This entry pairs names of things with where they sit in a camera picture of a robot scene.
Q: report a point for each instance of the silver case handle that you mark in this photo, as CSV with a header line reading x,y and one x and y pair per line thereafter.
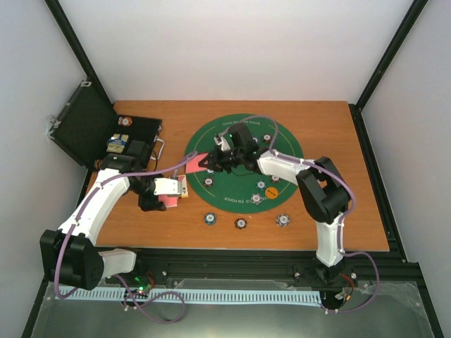
x,y
160,144

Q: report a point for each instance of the purple white chip stack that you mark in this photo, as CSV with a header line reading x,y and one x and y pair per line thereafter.
x,y
282,220

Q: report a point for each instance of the red playing card deck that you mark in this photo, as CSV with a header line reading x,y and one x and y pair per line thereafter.
x,y
172,201

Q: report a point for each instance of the brown chips in case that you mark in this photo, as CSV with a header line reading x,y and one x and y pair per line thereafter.
x,y
125,121

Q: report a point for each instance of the round green poker mat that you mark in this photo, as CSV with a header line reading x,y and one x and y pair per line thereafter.
x,y
232,192

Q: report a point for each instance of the black poker chip case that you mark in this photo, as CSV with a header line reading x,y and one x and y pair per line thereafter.
x,y
86,123

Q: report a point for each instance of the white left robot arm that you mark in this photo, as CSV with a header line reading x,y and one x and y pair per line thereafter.
x,y
69,254

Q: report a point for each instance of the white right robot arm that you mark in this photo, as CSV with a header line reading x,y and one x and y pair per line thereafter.
x,y
326,197

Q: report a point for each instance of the white blue 10 chip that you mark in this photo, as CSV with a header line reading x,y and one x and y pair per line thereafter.
x,y
256,199

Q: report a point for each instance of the blue 50 chip stack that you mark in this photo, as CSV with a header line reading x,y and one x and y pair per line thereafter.
x,y
210,218

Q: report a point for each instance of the brown 100 chip stack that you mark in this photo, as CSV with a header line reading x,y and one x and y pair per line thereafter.
x,y
240,223

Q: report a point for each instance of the single red playing card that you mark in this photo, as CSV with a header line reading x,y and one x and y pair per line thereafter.
x,y
193,165

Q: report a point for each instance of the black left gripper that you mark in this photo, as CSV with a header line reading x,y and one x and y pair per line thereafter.
x,y
152,204

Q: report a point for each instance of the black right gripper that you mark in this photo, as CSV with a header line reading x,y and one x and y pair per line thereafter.
x,y
215,162

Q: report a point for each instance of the light blue cable duct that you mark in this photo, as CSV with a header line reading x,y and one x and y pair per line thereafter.
x,y
203,296

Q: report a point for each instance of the blue chips in case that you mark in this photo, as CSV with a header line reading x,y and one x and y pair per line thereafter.
x,y
117,143

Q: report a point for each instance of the black aluminium frame rail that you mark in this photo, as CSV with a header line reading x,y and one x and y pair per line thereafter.
x,y
295,268

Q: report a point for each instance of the orange big blind button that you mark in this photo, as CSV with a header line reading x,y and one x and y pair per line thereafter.
x,y
271,193

